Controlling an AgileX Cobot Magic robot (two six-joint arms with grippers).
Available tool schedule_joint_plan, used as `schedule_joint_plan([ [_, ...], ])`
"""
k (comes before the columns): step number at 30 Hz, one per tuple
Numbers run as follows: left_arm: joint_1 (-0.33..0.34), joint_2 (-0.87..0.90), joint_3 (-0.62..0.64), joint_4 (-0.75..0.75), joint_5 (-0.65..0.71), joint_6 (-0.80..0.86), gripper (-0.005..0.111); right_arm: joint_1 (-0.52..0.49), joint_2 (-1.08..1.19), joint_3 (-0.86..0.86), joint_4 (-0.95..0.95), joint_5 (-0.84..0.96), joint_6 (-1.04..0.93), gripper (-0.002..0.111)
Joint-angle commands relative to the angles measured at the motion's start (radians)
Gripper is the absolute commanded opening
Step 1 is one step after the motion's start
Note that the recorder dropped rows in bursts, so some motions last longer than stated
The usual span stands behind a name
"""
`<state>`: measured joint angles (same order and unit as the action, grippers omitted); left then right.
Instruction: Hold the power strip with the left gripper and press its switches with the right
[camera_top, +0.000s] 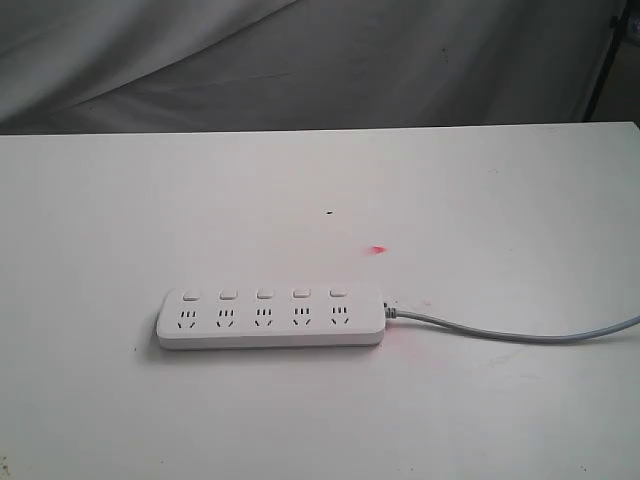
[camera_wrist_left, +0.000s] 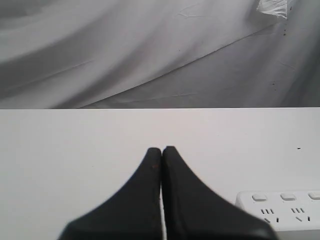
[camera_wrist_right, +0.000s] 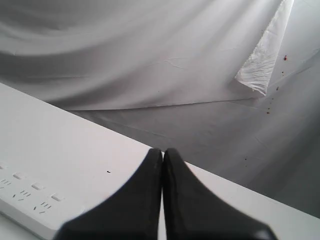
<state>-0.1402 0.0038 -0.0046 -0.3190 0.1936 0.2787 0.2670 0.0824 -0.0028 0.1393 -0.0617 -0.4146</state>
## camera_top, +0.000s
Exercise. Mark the black stand pole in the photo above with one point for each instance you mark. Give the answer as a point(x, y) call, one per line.
point(607, 60)

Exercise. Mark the white five-outlet power strip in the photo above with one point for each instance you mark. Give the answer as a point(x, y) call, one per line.
point(271, 316)

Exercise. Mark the grey backdrop cloth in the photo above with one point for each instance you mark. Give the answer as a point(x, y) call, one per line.
point(70, 67)

